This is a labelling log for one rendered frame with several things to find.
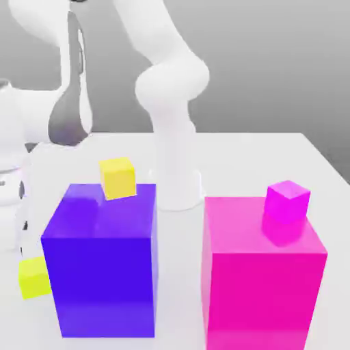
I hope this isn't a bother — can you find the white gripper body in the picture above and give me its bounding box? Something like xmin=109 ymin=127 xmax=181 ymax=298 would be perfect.
xmin=14 ymin=144 xmax=46 ymax=259

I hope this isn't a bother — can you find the small yellow cube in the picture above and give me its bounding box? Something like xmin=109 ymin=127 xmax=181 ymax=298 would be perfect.
xmin=98 ymin=157 xmax=137 ymax=201

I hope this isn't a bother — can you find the small lime cube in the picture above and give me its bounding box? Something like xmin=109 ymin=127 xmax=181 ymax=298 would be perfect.
xmin=18 ymin=256 xmax=53 ymax=301

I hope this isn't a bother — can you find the small magenta cube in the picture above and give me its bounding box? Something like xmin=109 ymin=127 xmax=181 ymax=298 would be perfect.
xmin=262 ymin=179 xmax=312 ymax=228

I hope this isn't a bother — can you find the large blue box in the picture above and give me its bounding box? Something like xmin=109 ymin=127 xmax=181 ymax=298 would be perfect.
xmin=40 ymin=183 xmax=159 ymax=339

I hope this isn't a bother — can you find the large magenta box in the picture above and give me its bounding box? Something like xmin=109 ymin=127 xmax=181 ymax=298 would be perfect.
xmin=201 ymin=196 xmax=328 ymax=350

